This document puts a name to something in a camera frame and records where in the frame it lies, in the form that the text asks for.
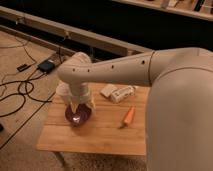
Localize black cable loops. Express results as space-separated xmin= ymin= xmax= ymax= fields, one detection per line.
xmin=0 ymin=36 xmax=64 ymax=118

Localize wooden shelf rail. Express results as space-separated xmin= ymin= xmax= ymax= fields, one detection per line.
xmin=0 ymin=6 xmax=152 ymax=56

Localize small black device on floor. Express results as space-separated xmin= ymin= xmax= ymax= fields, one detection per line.
xmin=17 ymin=64 xmax=31 ymax=72

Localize translucent plastic cup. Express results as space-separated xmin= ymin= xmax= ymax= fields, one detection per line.
xmin=56 ymin=83 xmax=70 ymax=105

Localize white plastic bottle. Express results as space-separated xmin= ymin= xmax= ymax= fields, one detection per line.
xmin=110 ymin=86 xmax=135 ymax=103

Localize dark power adapter box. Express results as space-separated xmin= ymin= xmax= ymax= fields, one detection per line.
xmin=37 ymin=60 xmax=55 ymax=73

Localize white rectangular block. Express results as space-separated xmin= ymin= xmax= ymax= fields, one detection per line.
xmin=100 ymin=84 xmax=117 ymax=98

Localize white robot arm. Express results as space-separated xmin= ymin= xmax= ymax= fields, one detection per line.
xmin=58 ymin=47 xmax=213 ymax=171

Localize orange carrot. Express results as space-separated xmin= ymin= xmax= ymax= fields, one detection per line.
xmin=120 ymin=106 xmax=135 ymax=129

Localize purple ceramic bowl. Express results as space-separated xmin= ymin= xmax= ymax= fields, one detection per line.
xmin=65 ymin=104 xmax=92 ymax=126

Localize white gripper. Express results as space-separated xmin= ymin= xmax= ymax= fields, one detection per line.
xmin=69 ymin=83 xmax=95 ymax=112

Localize wooden table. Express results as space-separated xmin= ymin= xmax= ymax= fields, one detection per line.
xmin=37 ymin=83 xmax=149 ymax=156

